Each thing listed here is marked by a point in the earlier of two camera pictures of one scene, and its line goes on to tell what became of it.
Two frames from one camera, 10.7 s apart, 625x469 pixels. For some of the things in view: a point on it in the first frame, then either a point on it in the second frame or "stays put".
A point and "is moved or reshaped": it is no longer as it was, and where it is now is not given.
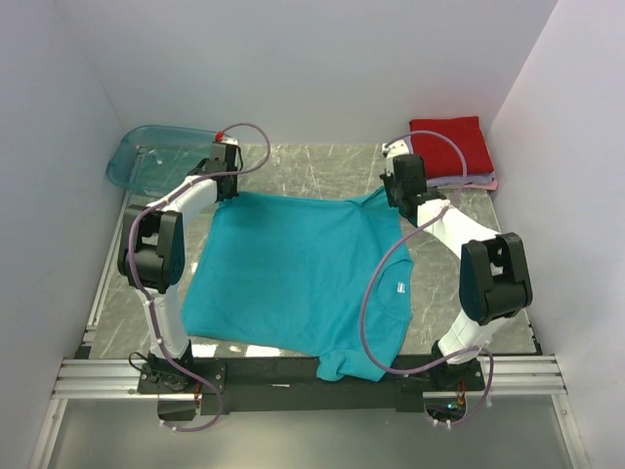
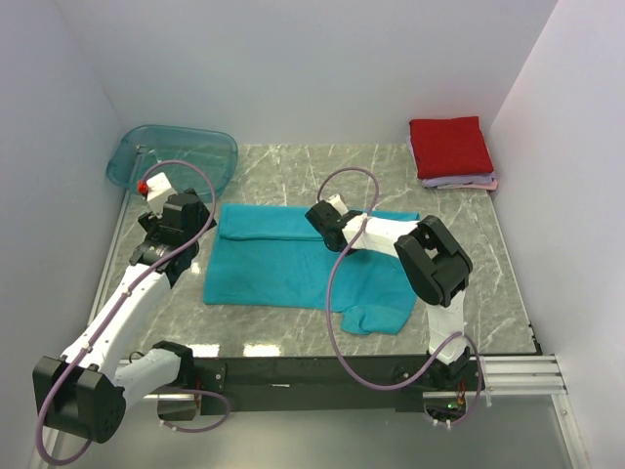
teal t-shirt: [329, 277] is moved or reshaped
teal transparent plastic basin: [151, 158] stays put
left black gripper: [233, 190] → [151, 224]
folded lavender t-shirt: [455, 180] stays put
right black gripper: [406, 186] → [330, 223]
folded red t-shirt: [440, 156] stays put
